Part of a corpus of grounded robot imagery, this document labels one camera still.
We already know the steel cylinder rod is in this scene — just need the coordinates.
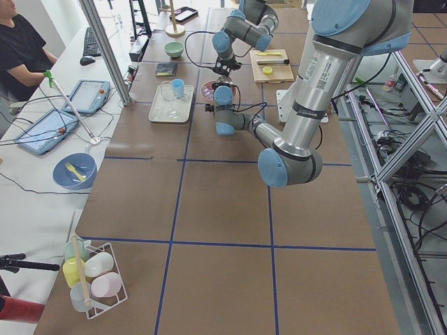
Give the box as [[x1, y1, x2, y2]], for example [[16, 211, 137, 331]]
[[256, 59, 290, 66]]

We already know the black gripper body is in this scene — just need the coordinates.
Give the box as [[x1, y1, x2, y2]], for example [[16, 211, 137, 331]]
[[213, 57, 242, 76]]

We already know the black keyboard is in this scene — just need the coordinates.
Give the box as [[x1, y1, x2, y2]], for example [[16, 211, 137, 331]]
[[82, 27, 101, 57]]

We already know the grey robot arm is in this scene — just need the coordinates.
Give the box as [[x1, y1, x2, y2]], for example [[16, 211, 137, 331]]
[[212, 0, 279, 77], [213, 1, 413, 187]]

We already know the aluminium frame post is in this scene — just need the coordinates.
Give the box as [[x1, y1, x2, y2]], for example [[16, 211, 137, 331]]
[[79, 0, 132, 106]]

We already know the clear wine glass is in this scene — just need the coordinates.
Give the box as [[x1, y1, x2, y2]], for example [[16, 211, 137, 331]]
[[161, 81, 177, 119]]

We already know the red cylinder object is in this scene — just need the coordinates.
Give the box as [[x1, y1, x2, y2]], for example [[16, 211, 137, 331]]
[[0, 295, 45, 324]]

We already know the blue plastic cup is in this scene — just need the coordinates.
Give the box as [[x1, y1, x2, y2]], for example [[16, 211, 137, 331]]
[[170, 78, 184, 98]]

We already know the green plastic cup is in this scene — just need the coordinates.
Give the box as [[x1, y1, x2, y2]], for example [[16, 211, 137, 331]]
[[64, 237, 91, 262]]

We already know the yellow plastic cup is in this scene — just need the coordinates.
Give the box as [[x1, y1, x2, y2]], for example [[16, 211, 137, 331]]
[[62, 258, 80, 288]]

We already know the pink plastic cup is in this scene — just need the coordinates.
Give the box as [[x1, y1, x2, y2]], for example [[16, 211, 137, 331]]
[[91, 272, 122, 298]]

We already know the metal ice scoop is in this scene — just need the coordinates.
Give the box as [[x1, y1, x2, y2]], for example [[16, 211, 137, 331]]
[[212, 75, 233, 89]]

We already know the pink bowl of ice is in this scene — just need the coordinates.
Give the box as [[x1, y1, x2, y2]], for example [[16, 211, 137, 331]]
[[200, 80, 238, 103]]

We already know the black tray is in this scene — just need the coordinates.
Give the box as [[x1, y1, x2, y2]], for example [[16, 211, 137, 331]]
[[174, 6, 198, 24]]

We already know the wooden stand with pole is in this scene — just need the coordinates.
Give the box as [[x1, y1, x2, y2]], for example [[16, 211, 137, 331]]
[[165, 0, 186, 38]]

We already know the white plastic cup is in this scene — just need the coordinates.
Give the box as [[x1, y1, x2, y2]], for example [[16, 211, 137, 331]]
[[84, 252, 114, 278]]

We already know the black tripod handle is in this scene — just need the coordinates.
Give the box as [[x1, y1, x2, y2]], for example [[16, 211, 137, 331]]
[[1, 253, 60, 274]]

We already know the wooden rack handle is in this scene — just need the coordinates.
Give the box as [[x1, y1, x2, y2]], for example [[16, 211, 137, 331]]
[[71, 234, 91, 306]]

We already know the near blue teach pendant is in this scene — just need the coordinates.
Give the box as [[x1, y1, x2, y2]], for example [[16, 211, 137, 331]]
[[14, 109, 79, 156]]

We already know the green ceramic bowl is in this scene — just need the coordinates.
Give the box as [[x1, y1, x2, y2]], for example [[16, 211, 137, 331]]
[[164, 41, 184, 59]]

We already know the white wire cup rack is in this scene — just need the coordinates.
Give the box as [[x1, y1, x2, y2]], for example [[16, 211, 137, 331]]
[[70, 237, 128, 320]]

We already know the green handled metal stick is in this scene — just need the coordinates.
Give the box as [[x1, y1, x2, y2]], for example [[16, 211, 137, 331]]
[[43, 70, 101, 145]]

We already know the far blue teach pendant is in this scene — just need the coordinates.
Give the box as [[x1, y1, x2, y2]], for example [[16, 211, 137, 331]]
[[68, 80, 111, 115]]

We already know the lemon half slice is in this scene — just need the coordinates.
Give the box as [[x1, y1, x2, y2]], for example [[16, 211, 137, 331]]
[[262, 66, 274, 75]]

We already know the blue teach pendant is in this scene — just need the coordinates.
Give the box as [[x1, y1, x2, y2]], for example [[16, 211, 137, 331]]
[[68, 80, 111, 115], [14, 109, 79, 156]]

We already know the black computer mouse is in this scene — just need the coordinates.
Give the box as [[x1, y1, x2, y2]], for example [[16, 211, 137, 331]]
[[80, 56, 96, 66]]

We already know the yellow plastic fork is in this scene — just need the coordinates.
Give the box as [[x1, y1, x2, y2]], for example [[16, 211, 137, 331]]
[[65, 162, 85, 182]]

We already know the wooden cutting board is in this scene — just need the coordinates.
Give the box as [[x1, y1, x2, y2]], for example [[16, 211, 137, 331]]
[[249, 49, 295, 83]]

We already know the clear grey plastic cup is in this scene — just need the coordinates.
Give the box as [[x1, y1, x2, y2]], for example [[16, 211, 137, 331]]
[[70, 282, 93, 312]]

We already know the blue bowl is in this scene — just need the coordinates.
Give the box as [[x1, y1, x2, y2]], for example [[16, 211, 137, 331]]
[[52, 152, 97, 191]]

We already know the person in black shirt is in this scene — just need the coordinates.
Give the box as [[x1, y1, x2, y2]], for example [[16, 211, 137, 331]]
[[1, 1, 58, 101]]

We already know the yellow plastic knife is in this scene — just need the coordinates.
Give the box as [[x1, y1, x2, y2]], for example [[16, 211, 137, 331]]
[[255, 52, 282, 57]]

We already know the cream serving tray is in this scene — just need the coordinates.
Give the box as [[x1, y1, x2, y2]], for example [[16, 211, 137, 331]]
[[148, 81, 195, 123]]

